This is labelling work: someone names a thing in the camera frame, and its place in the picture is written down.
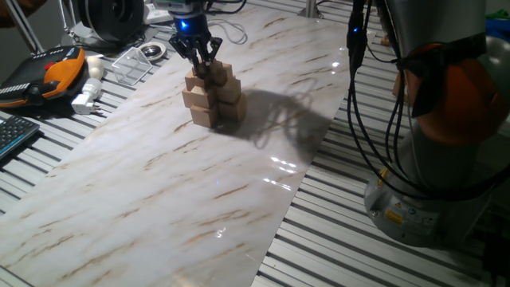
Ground clear plastic box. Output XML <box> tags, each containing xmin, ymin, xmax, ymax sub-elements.
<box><xmin>112</xmin><ymin>46</ymin><xmax>154</xmax><ymax>87</ymax></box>

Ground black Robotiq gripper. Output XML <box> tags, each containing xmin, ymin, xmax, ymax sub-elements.
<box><xmin>168</xmin><ymin>8</ymin><xmax>224</xmax><ymax>77</ymax></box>

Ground white egg shaped object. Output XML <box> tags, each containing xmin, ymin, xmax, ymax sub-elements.
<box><xmin>86</xmin><ymin>55</ymin><xmax>105</xmax><ymax>81</ymax></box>

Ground white looped cable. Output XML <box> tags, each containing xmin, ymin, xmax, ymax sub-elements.
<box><xmin>207</xmin><ymin>18</ymin><xmax>249</xmax><ymax>45</ymax></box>

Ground green cloth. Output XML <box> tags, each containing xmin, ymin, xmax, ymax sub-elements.
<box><xmin>485</xmin><ymin>8</ymin><xmax>510</xmax><ymax>21</ymax></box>

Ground white power strip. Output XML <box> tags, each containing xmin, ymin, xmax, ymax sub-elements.
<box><xmin>142</xmin><ymin>0</ymin><xmax>175</xmax><ymax>26</ymax></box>

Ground aluminium frame strut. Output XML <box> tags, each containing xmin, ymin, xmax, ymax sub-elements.
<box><xmin>0</xmin><ymin>0</ymin><xmax>45</xmax><ymax>55</ymax></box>
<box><xmin>296</xmin><ymin>0</ymin><xmax>324</xmax><ymax>20</ymax></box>

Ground black round spool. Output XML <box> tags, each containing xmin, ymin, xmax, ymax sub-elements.
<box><xmin>75</xmin><ymin>0</ymin><xmax>147</xmax><ymax>45</ymax></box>

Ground white marble pattern board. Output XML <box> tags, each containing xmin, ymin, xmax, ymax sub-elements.
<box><xmin>0</xmin><ymin>2</ymin><xmax>378</xmax><ymax>287</ymax></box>

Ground orange black teach pendant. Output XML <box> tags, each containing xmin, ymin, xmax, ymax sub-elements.
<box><xmin>0</xmin><ymin>45</ymin><xmax>88</xmax><ymax>109</ymax></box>

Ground black computer keyboard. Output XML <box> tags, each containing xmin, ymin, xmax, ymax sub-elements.
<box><xmin>0</xmin><ymin>115</ymin><xmax>41</xmax><ymax>161</ymax></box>

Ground green gripper mount plate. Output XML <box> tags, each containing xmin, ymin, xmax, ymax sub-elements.
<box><xmin>153</xmin><ymin>0</ymin><xmax>200</xmax><ymax>14</ymax></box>

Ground white power adapter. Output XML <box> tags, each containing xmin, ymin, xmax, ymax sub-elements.
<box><xmin>70</xmin><ymin>77</ymin><xmax>104</xmax><ymax>116</ymax></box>

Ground small metal bowl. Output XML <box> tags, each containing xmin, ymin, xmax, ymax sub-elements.
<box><xmin>138</xmin><ymin>41</ymin><xmax>167</xmax><ymax>62</ymax></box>

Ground blue fabric bag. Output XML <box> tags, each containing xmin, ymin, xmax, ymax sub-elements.
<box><xmin>484</xmin><ymin>18</ymin><xmax>510</xmax><ymax>41</ymax></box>

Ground large wooden cross block structure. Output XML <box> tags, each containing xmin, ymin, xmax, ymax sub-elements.
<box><xmin>181</xmin><ymin>58</ymin><xmax>248</xmax><ymax>129</ymax></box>

